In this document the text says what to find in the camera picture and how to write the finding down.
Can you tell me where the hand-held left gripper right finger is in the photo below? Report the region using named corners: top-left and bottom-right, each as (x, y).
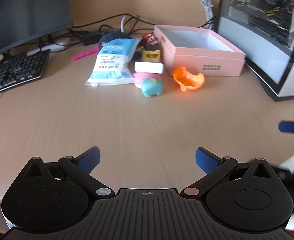
top-left (182, 147), bottom-right (272, 199)

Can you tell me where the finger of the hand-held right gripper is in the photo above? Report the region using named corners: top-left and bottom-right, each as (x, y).
top-left (278, 120), bottom-right (294, 135)

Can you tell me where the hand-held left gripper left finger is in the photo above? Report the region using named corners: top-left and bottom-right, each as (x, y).
top-left (23, 146), bottom-right (115, 199)

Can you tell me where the orange plastic toy shell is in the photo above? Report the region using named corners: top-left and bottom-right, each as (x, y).
top-left (173, 66), bottom-right (205, 92)

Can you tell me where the teal round toy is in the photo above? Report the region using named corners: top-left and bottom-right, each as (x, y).
top-left (140, 77), bottom-right (164, 98)

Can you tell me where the pink round toy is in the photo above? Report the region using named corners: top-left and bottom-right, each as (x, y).
top-left (133, 72), bottom-right (160, 89)

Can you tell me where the blue white plastic packet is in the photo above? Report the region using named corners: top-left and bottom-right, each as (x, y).
top-left (85, 38), bottom-right (142, 88)

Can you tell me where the pink cardboard box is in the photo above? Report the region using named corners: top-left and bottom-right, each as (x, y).
top-left (153, 25), bottom-right (246, 77)

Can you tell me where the pink plastic scoop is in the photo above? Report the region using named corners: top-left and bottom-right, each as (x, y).
top-left (71, 49), bottom-right (99, 61)

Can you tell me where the small white box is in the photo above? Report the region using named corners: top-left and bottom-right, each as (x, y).
top-left (134, 61), bottom-right (164, 75)

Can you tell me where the yellow brown toy figure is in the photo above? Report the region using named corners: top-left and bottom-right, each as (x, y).
top-left (142, 45), bottom-right (162, 63)

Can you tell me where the dark plush toy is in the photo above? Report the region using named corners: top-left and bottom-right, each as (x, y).
top-left (99, 30), bottom-right (135, 50)

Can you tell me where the red white striped card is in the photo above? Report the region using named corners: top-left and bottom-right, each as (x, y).
top-left (139, 33), bottom-right (159, 44)

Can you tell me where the glass sided computer case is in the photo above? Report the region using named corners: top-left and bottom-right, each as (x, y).
top-left (216, 0), bottom-right (294, 102)

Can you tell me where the black keyboard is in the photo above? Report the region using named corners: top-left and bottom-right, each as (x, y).
top-left (0, 49), bottom-right (51, 98)

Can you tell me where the white power strip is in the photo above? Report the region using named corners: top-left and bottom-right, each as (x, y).
top-left (27, 38), bottom-right (70, 56)

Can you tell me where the black adapter box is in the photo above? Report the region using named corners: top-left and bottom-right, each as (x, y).
top-left (83, 31), bottom-right (105, 46)

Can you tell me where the black computer monitor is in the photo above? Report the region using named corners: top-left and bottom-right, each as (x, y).
top-left (0, 0), bottom-right (74, 61)

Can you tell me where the tangle of black cables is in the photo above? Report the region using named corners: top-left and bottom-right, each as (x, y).
top-left (38, 14), bottom-right (156, 49)

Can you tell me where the grey white looped cable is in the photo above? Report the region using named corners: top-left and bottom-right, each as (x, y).
top-left (120, 15), bottom-right (128, 33)

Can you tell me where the white coiled cable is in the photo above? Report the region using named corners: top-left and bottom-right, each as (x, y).
top-left (196, 0), bottom-right (217, 28)

